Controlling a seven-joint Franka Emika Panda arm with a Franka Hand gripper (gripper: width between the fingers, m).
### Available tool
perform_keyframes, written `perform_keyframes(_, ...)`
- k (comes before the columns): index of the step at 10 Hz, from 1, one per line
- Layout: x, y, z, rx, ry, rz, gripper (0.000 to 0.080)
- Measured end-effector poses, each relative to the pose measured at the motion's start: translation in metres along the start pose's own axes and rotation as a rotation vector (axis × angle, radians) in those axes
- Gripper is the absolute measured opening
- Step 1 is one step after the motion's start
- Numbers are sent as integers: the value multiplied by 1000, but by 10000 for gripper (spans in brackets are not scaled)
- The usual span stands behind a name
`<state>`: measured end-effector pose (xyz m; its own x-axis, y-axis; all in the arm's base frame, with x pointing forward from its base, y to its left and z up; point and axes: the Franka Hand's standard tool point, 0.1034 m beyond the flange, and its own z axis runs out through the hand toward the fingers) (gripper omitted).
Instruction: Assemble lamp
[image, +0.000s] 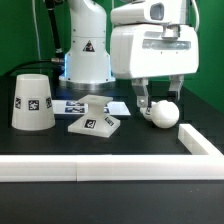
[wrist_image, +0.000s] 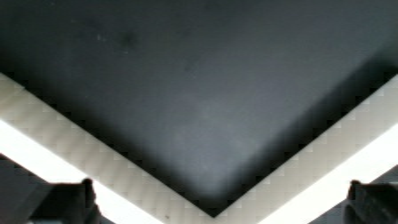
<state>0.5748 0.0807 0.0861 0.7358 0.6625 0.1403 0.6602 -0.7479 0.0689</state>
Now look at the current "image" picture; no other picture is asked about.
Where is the white lamp shade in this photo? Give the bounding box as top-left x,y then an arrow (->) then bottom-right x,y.
12,74 -> 55,131

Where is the white thin cable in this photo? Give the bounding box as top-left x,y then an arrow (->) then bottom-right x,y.
31,0 -> 42,62

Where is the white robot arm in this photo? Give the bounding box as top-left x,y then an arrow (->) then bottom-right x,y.
60,0 -> 199,108

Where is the white L-shaped fence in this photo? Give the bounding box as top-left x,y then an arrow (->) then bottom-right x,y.
0,124 -> 224,182

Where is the white lamp bulb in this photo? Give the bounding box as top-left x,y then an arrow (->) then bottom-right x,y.
140,100 -> 180,129

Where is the black cable hose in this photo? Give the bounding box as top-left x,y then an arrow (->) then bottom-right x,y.
5,0 -> 66,77

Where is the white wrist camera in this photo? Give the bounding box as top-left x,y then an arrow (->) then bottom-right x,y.
111,0 -> 190,25

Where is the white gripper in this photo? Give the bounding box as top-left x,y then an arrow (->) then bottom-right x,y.
110,24 -> 199,108

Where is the white tag sheet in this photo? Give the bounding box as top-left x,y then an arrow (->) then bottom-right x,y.
52,100 -> 130,116

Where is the white lamp base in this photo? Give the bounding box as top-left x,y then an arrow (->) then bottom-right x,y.
68,95 -> 120,138

